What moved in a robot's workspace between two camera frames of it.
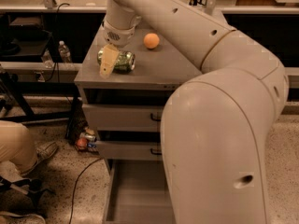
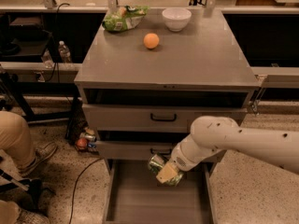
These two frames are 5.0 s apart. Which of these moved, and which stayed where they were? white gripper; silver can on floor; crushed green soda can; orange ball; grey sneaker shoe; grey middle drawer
Moved: crushed green soda can; white gripper
Stayed: grey sneaker shoe; grey middle drawer; orange ball; silver can on floor
